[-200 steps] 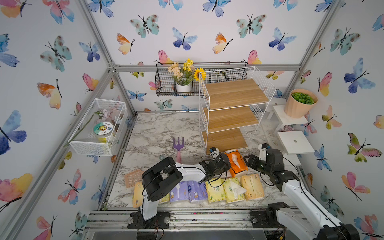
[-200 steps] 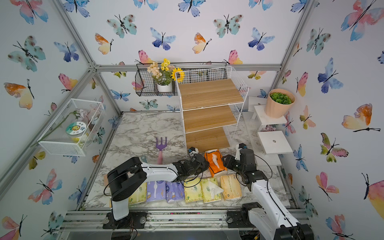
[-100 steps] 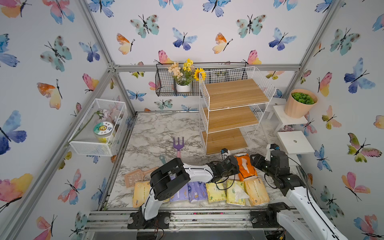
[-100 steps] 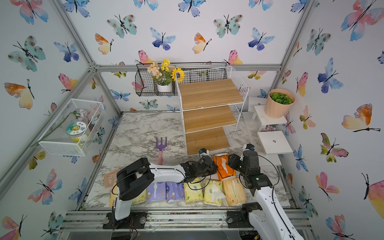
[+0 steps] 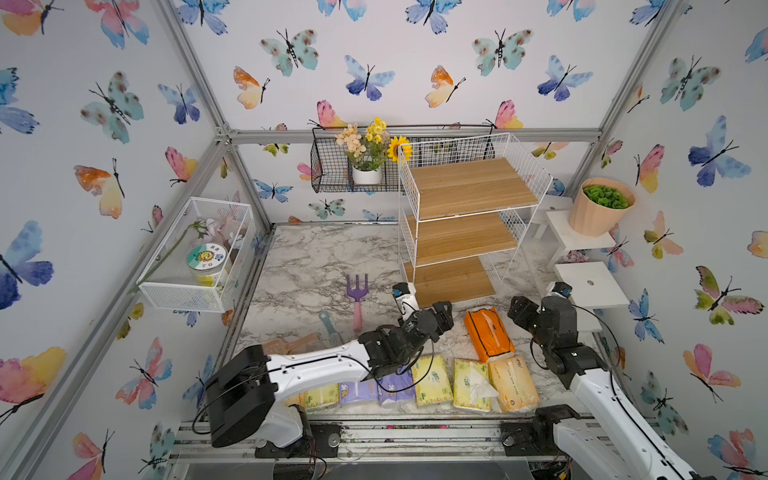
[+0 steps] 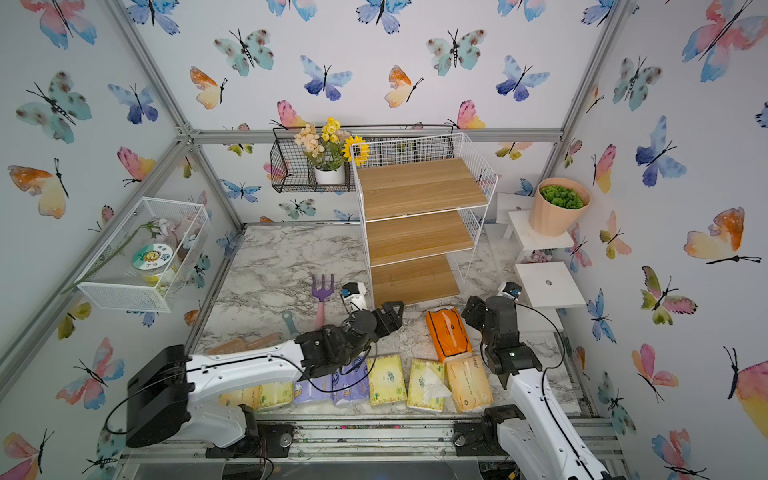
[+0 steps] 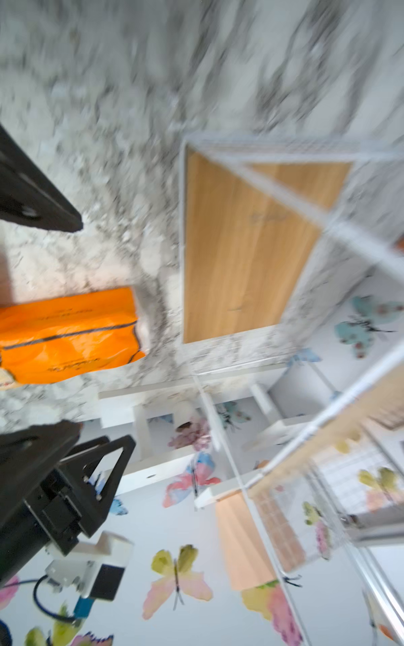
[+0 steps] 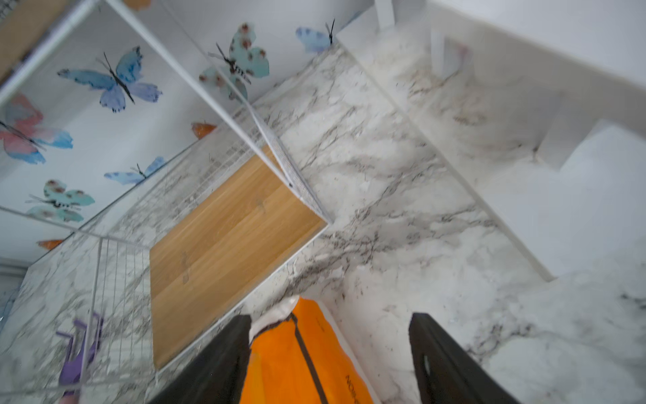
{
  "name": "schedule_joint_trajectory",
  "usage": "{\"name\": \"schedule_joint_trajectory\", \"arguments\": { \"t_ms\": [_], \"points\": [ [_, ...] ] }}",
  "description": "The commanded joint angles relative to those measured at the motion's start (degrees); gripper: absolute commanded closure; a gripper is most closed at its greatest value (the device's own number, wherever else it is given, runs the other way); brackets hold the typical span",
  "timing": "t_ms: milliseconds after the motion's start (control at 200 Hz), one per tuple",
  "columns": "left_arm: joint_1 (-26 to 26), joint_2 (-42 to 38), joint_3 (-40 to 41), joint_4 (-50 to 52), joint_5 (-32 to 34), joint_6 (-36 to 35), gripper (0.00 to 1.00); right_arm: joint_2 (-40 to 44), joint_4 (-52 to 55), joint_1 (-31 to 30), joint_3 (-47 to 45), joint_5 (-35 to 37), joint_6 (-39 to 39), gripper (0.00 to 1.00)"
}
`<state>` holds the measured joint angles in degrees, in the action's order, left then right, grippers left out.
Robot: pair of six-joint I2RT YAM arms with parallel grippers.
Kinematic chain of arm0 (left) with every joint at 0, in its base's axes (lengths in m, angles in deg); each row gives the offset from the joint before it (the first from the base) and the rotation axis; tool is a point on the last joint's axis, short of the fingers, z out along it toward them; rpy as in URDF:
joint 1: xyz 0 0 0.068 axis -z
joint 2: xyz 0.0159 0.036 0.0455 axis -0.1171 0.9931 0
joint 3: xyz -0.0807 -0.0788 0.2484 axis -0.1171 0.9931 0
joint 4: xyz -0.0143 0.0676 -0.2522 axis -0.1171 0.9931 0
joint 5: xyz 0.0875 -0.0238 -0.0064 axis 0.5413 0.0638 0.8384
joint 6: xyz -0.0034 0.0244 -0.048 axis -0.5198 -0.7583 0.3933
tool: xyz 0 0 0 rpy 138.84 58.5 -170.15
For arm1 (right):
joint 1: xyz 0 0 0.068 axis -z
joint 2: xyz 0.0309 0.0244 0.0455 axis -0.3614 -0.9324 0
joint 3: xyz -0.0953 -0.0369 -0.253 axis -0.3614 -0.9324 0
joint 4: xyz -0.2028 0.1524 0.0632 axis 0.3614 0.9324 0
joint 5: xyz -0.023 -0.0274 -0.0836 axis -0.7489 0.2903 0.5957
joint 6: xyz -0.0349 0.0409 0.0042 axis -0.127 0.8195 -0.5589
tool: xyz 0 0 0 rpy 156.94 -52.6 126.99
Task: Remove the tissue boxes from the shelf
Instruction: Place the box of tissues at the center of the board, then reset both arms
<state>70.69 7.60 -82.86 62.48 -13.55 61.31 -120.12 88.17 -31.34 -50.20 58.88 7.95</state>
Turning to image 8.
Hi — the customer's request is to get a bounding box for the white lower step shelf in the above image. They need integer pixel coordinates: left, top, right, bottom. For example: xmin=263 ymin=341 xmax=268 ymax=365
xmin=427 ymin=1 xmax=645 ymax=279

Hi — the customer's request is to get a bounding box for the white wire shelf rack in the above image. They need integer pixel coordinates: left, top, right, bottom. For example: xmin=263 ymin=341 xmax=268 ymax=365
xmin=1 ymin=1 xmax=366 ymax=403

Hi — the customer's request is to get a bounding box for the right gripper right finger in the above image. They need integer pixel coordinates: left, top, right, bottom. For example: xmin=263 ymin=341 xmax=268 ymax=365
xmin=409 ymin=312 xmax=518 ymax=404

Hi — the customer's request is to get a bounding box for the purple garden fork toy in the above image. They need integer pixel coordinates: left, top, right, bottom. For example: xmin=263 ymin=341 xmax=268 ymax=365
xmin=56 ymin=311 xmax=104 ymax=387

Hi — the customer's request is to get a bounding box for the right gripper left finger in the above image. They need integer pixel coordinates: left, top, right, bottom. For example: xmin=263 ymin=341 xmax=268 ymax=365
xmin=151 ymin=315 xmax=252 ymax=404

